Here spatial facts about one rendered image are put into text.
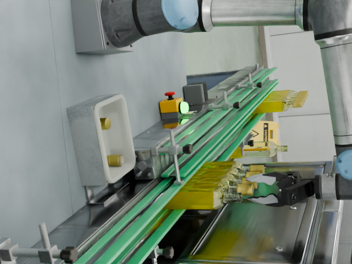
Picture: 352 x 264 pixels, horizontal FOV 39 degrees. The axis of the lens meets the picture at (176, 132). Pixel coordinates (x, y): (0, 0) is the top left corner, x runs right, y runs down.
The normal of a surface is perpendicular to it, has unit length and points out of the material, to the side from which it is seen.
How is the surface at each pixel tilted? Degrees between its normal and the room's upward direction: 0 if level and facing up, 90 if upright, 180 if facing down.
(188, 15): 8
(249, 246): 90
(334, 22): 81
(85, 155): 90
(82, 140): 90
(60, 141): 0
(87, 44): 90
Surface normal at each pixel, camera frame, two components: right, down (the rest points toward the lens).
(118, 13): -0.07, 0.02
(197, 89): -0.35, 0.26
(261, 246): -0.14, -0.97
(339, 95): -0.55, 0.20
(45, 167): 0.93, -0.05
